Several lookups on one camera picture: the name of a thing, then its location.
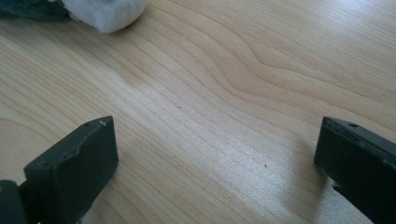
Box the white fluffy plush toy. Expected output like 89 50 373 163
48 0 149 35

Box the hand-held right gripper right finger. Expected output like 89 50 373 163
313 116 396 224

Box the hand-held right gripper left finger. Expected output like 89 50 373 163
19 115 120 224

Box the dark green cloth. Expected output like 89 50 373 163
0 0 73 22

